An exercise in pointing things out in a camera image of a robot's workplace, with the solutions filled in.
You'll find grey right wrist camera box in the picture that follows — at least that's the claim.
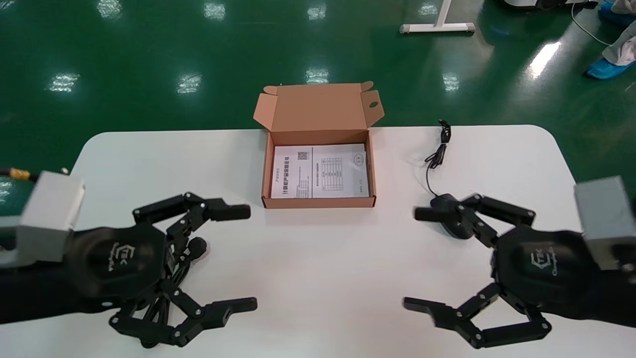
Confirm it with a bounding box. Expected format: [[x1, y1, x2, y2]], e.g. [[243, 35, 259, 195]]
[[573, 175, 636, 272]]

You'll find blue shoe cover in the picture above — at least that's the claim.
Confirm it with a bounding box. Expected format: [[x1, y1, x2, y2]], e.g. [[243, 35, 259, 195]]
[[585, 57, 636, 81], [598, 2, 636, 26]]

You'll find white printed paper manual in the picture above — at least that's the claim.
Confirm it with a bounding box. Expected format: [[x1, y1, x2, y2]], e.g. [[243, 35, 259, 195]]
[[271, 144, 371, 199]]

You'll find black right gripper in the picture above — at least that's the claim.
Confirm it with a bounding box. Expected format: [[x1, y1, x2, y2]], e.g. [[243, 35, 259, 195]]
[[403, 193, 600, 350]]

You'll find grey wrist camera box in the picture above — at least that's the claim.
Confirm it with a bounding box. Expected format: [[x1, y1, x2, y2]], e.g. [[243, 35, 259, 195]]
[[17, 171, 86, 265], [573, 175, 636, 272]]

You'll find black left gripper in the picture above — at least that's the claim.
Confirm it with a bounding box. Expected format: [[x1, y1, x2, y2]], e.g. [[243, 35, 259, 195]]
[[62, 192, 258, 349]]

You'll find white and black machine base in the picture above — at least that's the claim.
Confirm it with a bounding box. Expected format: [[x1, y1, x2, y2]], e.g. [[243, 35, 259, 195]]
[[501, 0, 600, 11]]

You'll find brown cardboard storage box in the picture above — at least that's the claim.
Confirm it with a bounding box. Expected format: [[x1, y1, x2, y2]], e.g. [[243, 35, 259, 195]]
[[253, 81, 386, 209]]

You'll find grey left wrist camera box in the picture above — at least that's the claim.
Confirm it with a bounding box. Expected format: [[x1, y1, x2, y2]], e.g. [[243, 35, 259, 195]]
[[17, 171, 86, 265]]

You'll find black wired computer mouse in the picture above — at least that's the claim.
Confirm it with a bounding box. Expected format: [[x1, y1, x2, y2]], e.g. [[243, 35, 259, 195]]
[[424, 119, 480, 241]]

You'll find white table leg base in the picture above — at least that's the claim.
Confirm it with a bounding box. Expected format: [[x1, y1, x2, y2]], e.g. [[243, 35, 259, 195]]
[[399, 0, 476, 35]]

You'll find black power cord bundle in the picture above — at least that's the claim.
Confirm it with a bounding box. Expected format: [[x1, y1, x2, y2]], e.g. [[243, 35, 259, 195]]
[[142, 236, 209, 349]]

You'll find white floor cable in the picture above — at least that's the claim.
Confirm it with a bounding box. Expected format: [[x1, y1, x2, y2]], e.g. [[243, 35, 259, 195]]
[[570, 2, 613, 47]]

